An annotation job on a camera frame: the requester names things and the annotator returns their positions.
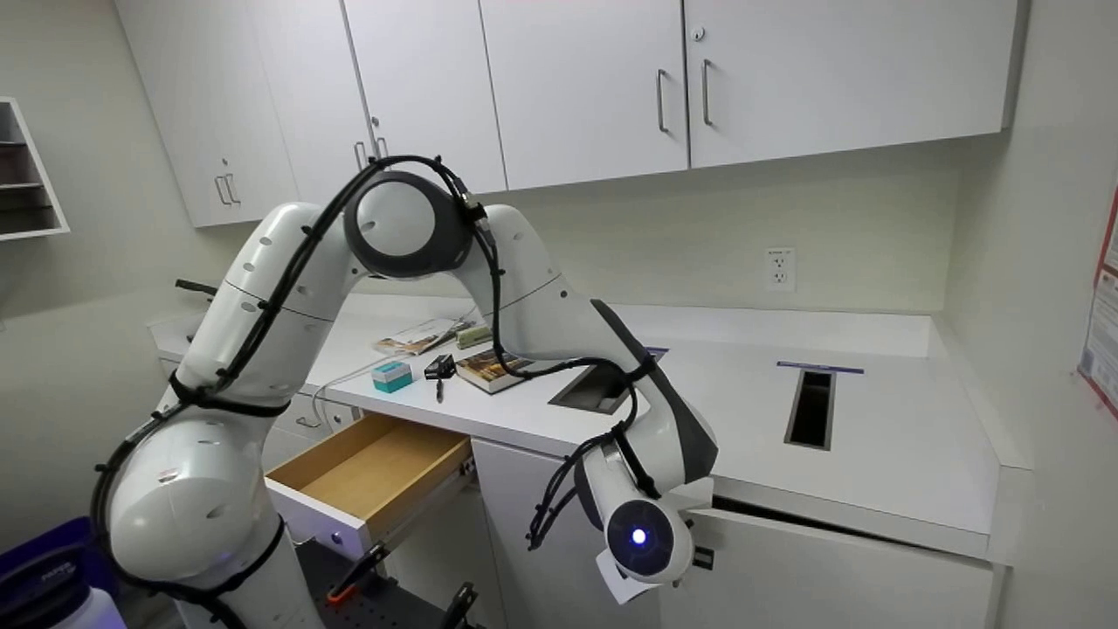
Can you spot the black key fob with keys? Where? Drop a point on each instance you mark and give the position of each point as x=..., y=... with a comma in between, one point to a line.
x=439, y=369

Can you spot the olive green stapler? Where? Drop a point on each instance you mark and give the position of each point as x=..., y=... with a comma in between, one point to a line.
x=471, y=338

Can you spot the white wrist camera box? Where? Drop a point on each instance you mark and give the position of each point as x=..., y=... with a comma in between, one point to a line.
x=619, y=582

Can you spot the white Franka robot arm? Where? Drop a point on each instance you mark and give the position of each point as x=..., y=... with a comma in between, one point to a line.
x=186, y=500

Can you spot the white cupboard door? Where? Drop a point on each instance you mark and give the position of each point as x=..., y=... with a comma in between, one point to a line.
x=512, y=548
x=838, y=582
x=447, y=536

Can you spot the book with dark picture cover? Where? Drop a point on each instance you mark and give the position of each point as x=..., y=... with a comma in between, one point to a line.
x=489, y=372

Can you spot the narrow counter slot opening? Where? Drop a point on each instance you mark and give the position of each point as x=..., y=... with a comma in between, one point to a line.
x=810, y=409

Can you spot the stack of papers and magazines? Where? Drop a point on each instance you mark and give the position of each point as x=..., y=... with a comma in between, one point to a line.
x=420, y=338

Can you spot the wooden drawer with white front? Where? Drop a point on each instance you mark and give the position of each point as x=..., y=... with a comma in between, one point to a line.
x=367, y=468

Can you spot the empty white wall outlet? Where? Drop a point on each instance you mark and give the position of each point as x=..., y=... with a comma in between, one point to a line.
x=781, y=270

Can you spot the teal and white box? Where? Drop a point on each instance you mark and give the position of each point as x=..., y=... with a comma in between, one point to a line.
x=392, y=377

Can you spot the white wall shelf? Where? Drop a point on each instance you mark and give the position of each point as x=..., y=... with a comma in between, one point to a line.
x=28, y=175

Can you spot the red bordered wall poster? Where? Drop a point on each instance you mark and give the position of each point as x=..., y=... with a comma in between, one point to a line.
x=1103, y=338

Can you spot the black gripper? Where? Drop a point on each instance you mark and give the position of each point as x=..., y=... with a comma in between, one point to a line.
x=704, y=558

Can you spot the blue plastic container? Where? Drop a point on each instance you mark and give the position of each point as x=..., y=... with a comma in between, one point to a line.
x=45, y=543

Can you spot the wide rectangular counter opening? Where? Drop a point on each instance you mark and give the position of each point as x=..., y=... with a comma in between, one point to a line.
x=587, y=390

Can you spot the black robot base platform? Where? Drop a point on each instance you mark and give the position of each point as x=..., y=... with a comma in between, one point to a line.
x=395, y=606

